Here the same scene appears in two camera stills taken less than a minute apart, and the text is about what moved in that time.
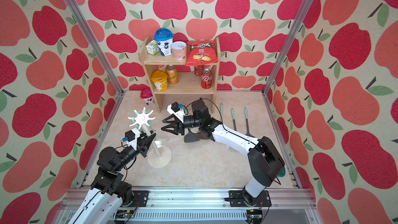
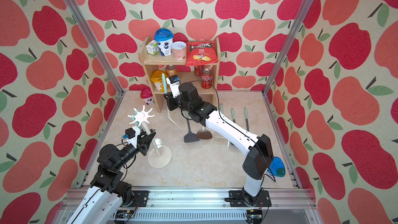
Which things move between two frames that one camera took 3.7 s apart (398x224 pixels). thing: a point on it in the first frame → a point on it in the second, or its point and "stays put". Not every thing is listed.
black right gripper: [175, 125] → [172, 100]
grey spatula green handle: [190, 137] stays put
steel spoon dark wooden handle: [201, 136] stays put
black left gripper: [143, 141] stays put
